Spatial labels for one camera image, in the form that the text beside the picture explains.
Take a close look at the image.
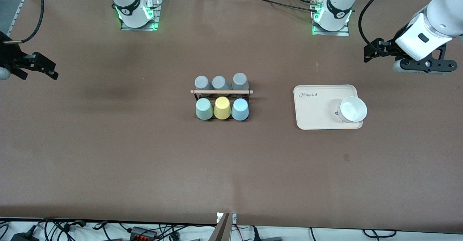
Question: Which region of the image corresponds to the blue cup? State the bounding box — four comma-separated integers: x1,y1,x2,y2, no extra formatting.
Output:
231,98,250,121

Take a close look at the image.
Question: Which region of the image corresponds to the pale green cup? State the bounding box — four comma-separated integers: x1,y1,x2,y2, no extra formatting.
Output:
196,98,214,121

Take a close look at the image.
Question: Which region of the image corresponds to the white bowl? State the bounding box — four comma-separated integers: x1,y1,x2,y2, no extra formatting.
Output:
338,96,368,123

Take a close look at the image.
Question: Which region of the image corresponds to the beige tray with lettering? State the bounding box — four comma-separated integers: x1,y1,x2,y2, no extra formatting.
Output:
293,85,363,130

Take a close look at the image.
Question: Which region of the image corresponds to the grey cup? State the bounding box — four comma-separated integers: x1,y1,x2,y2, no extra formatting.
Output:
231,72,249,90
195,76,212,90
212,76,232,90

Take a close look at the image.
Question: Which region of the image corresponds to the yellow cup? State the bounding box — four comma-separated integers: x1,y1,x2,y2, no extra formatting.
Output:
214,96,233,119

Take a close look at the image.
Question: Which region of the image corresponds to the black power adapter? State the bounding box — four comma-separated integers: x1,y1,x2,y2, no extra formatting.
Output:
10,232,40,241

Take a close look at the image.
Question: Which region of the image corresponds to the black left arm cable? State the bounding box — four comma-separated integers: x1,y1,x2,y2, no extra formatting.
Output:
357,0,396,53

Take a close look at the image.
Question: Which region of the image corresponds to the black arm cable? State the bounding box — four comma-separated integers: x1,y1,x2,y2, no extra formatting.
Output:
3,0,44,45
357,0,396,53

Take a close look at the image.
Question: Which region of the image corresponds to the aluminium edge rail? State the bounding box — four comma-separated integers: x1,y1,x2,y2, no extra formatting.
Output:
0,0,38,53

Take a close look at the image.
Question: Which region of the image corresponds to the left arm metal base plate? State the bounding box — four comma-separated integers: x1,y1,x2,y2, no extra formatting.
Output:
312,0,351,37

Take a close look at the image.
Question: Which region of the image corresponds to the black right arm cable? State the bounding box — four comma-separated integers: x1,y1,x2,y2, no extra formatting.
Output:
3,0,44,45

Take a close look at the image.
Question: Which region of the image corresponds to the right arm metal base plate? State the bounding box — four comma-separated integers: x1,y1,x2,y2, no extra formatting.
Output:
120,0,160,31

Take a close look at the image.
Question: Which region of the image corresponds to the black wire cup rack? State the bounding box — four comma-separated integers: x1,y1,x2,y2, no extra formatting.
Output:
190,88,254,121

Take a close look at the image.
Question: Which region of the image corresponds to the wooden post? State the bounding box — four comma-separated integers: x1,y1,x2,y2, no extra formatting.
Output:
209,213,232,241

